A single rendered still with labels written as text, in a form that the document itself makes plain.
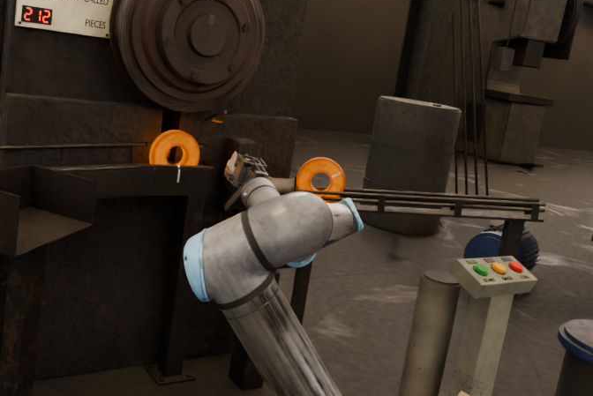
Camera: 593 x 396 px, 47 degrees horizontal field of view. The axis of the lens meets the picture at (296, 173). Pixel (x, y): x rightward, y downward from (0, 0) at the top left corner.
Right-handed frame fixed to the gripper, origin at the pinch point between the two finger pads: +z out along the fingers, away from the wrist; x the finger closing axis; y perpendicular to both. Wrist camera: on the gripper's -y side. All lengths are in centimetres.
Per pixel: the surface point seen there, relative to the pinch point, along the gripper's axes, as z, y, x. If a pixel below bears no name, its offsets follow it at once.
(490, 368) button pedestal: -55, -24, -73
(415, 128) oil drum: 183, -25, -200
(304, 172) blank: 11.1, -2.4, -30.4
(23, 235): -21, -19, 54
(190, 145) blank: 19.9, -4.9, 6.3
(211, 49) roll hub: 15.7, 27.0, 11.4
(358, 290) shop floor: 68, -81, -120
